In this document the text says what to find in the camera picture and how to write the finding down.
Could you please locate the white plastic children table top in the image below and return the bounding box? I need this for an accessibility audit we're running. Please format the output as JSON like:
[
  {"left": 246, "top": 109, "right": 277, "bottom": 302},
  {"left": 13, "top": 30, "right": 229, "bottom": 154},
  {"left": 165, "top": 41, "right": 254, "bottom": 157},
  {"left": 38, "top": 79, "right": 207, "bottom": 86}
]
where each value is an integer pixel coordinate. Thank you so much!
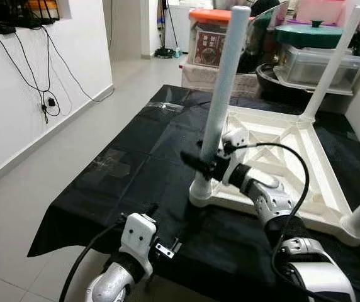
[{"left": 189, "top": 104, "right": 360, "bottom": 247}]

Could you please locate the black tablecloth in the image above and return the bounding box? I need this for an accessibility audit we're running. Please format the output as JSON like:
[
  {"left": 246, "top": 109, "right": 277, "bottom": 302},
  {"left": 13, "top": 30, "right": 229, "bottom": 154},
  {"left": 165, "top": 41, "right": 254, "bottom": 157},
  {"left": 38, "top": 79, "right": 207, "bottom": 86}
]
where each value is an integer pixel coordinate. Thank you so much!
[{"left": 28, "top": 84, "right": 360, "bottom": 302}]

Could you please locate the clear plastic wrap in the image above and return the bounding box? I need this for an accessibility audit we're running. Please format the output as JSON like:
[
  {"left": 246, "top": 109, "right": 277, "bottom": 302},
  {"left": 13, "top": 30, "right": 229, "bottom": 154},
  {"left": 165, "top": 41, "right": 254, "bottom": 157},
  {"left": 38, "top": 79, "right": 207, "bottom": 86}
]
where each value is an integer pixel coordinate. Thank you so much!
[{"left": 158, "top": 101, "right": 188, "bottom": 113}]

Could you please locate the clear tape patch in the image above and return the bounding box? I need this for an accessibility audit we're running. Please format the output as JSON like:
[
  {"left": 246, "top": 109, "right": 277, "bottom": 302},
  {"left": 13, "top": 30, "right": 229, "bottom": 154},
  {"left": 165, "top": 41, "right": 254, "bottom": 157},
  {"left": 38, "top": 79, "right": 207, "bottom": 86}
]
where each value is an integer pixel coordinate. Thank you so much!
[{"left": 92, "top": 151, "right": 138, "bottom": 184}]

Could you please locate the patterned beige bench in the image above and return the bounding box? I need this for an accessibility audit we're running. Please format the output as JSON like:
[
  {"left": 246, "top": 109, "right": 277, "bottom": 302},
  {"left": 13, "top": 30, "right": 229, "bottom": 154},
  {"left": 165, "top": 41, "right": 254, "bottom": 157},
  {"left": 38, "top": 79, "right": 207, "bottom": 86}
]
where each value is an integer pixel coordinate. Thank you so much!
[{"left": 181, "top": 63, "right": 262, "bottom": 96}]

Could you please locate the black round basin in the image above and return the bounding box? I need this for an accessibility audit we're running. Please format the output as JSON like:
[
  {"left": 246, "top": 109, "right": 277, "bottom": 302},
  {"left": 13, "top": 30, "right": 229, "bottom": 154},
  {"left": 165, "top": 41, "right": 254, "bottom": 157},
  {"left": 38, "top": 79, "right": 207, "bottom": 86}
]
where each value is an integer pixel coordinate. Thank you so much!
[{"left": 256, "top": 63, "right": 357, "bottom": 115}]

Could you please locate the floor mop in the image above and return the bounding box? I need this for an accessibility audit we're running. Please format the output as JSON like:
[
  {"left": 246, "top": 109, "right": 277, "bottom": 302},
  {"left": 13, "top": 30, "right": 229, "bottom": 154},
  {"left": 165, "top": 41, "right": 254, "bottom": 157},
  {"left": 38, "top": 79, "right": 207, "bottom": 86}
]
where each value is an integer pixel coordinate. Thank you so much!
[{"left": 155, "top": 0, "right": 182, "bottom": 59}]

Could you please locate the storage box with orange lid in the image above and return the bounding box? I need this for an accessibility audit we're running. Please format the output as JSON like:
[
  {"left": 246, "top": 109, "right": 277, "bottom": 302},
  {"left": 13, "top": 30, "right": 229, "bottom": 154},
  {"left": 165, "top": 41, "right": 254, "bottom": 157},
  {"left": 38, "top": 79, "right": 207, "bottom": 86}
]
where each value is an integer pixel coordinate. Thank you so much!
[{"left": 189, "top": 8, "right": 232, "bottom": 67}]

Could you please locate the black plastic bag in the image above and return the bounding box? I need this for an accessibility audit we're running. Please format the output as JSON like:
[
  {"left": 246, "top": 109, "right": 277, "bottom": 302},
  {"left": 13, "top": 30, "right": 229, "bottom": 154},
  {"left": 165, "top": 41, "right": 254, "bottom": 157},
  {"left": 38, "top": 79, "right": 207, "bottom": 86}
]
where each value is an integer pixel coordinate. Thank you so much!
[{"left": 243, "top": 0, "right": 289, "bottom": 74}]

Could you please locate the white appliance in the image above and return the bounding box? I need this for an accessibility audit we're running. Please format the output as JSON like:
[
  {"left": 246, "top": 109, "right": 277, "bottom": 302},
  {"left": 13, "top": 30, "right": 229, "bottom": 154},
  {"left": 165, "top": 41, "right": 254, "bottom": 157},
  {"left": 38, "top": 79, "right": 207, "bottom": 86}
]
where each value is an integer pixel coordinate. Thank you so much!
[{"left": 164, "top": 3, "right": 197, "bottom": 55}]

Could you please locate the clear plastic storage box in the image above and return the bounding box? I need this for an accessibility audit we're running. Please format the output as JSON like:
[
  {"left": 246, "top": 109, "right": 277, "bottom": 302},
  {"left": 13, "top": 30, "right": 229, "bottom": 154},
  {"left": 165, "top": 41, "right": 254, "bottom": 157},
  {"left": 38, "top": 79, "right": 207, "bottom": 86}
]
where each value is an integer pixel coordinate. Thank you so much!
[{"left": 279, "top": 44, "right": 360, "bottom": 90}]

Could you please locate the dark green round lid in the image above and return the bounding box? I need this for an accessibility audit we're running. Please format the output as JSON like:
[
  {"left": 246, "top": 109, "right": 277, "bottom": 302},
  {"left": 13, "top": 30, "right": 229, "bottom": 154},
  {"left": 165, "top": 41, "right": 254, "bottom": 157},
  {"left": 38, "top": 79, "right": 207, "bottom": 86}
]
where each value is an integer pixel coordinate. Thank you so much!
[{"left": 274, "top": 19, "right": 346, "bottom": 48}]

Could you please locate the pink storage box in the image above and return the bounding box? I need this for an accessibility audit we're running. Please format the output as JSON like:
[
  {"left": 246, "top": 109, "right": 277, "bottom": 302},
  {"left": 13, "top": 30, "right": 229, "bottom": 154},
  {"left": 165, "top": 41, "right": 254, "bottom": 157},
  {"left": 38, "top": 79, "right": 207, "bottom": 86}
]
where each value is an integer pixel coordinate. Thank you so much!
[{"left": 296, "top": 0, "right": 348, "bottom": 26}]

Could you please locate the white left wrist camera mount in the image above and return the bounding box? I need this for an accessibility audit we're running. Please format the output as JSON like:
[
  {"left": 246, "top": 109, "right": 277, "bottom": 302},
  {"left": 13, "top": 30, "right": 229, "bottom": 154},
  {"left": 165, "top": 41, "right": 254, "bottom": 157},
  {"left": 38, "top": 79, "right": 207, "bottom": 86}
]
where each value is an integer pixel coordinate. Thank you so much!
[{"left": 120, "top": 213, "right": 159, "bottom": 262}]

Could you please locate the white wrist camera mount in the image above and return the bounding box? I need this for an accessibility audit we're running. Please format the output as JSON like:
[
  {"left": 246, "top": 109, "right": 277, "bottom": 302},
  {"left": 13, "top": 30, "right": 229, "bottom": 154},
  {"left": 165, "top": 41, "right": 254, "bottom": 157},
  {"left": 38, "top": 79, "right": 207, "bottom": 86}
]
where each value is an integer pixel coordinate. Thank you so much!
[
  {"left": 120, "top": 213, "right": 159, "bottom": 262},
  {"left": 221, "top": 128, "right": 250, "bottom": 183}
]

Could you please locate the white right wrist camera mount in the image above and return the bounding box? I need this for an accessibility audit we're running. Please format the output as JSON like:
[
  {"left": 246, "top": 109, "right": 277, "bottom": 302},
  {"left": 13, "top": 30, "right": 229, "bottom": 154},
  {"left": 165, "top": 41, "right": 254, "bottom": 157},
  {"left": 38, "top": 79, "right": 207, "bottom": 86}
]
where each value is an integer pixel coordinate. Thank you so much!
[{"left": 221, "top": 128, "right": 250, "bottom": 183}]

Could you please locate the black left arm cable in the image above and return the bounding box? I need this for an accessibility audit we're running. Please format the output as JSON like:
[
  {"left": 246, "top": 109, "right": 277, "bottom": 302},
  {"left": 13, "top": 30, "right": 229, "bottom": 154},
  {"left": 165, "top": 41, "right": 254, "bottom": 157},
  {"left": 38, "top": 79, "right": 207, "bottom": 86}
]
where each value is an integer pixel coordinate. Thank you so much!
[{"left": 59, "top": 220, "right": 128, "bottom": 302}]

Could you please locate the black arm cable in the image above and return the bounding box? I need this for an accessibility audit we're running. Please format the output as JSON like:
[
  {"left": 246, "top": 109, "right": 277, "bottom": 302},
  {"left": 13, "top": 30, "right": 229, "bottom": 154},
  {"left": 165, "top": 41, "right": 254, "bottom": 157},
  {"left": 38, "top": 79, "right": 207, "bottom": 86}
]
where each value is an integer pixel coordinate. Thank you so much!
[
  {"left": 59, "top": 220, "right": 128, "bottom": 302},
  {"left": 227, "top": 142, "right": 344, "bottom": 302}
]

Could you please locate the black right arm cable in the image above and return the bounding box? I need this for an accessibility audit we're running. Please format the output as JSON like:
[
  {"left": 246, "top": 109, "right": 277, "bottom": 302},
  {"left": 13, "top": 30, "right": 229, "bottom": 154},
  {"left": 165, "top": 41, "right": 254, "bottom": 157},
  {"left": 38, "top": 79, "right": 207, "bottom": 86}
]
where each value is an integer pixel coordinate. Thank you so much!
[{"left": 227, "top": 142, "right": 344, "bottom": 302}]

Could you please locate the black wall cable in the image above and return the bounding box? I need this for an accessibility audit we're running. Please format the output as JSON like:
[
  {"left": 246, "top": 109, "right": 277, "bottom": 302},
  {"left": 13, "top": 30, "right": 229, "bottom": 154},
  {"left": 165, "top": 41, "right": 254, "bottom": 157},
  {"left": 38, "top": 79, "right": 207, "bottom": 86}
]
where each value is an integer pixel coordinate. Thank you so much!
[{"left": 0, "top": 28, "right": 115, "bottom": 125}]

